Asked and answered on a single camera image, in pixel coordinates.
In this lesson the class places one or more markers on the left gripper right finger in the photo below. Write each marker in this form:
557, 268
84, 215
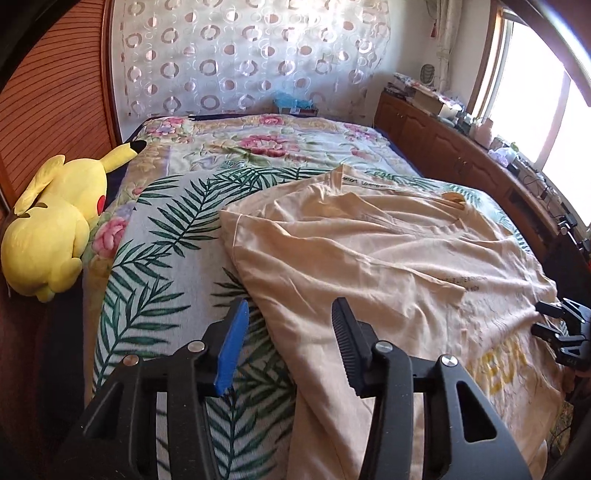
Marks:
378, 369

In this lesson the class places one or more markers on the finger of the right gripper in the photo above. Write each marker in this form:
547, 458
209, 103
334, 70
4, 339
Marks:
546, 333
554, 310

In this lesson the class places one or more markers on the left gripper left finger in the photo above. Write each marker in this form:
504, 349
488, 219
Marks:
203, 368

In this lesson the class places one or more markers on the beige t-shirt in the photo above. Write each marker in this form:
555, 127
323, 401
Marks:
428, 271

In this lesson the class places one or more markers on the floral and leaf bed blanket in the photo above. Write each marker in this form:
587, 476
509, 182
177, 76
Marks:
155, 274

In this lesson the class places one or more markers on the white plastic bag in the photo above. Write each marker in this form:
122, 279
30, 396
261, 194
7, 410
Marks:
504, 156

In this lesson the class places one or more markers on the pink bottle on cabinet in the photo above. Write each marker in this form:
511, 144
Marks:
484, 132

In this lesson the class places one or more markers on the long wooden sideboard cabinet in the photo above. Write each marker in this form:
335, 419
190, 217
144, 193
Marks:
441, 152

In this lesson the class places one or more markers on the yellow Pikachu plush toy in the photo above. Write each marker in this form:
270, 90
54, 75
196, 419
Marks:
42, 247

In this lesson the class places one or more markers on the cardboard box on cabinet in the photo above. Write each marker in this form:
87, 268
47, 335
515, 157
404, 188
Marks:
434, 104

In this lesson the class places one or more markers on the blue item behind bed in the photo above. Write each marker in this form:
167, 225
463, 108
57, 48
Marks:
286, 104

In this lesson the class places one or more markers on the wooden louvered wardrobe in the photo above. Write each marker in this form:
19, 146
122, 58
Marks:
57, 98

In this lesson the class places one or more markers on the sheer circle pattern curtain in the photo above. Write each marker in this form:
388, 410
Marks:
220, 57

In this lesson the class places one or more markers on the window with wooden frame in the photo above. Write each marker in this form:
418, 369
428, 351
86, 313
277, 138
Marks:
535, 105

